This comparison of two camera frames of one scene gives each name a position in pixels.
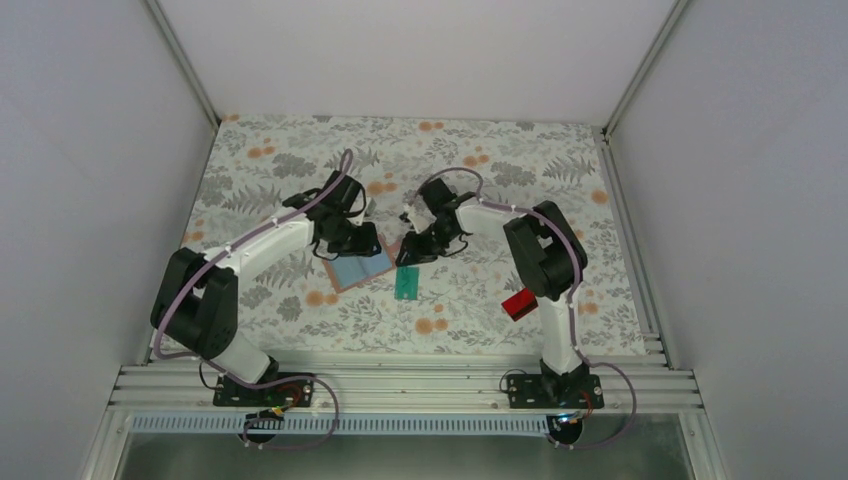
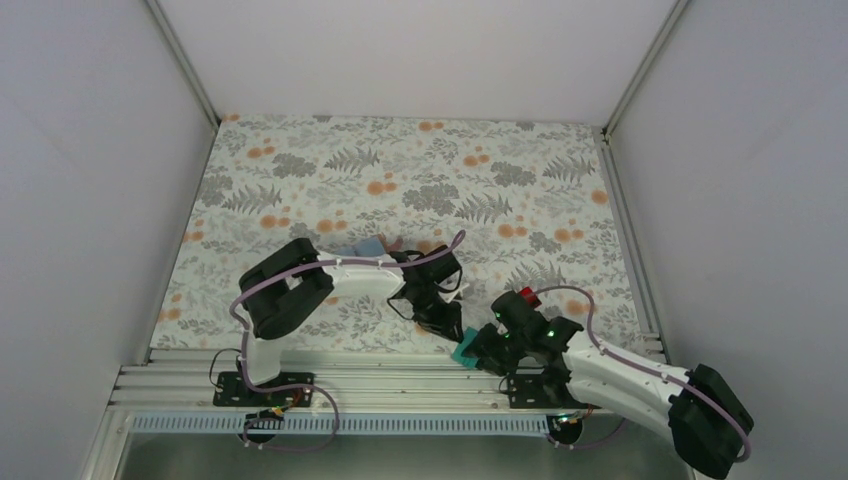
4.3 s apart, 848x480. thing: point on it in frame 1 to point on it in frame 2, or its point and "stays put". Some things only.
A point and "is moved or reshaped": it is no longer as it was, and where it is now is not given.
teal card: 407,283 is moved or reshaped
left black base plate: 294,393 stays put
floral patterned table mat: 473,301 stays put
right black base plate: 555,391 stays put
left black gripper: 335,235 to 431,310
